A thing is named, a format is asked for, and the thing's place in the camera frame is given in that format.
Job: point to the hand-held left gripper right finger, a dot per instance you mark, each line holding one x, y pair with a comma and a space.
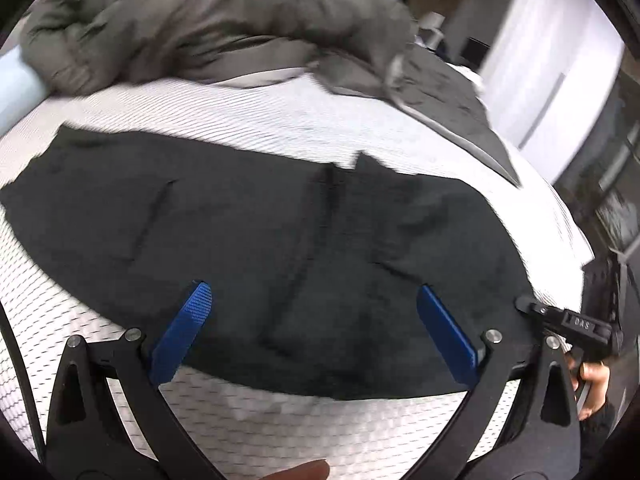
447, 335

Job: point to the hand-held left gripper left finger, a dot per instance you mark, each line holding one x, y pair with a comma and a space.
185, 325

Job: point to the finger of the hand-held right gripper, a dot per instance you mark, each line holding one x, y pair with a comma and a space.
550, 316

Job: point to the black pants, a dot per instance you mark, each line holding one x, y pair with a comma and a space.
250, 260

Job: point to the person's right forearm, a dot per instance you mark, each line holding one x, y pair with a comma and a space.
597, 440

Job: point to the person's right hand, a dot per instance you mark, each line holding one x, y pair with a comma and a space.
592, 380

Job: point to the person's left hand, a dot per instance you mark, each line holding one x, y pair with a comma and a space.
300, 471

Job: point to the white striped mattress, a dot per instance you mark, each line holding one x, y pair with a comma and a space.
250, 115

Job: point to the dark grey blanket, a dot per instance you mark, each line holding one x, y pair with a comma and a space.
440, 90

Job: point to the white wardrobe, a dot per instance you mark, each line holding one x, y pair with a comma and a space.
545, 45

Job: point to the light blue cushion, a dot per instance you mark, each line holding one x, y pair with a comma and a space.
17, 90

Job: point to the grey puffy jacket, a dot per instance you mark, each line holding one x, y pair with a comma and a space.
175, 15

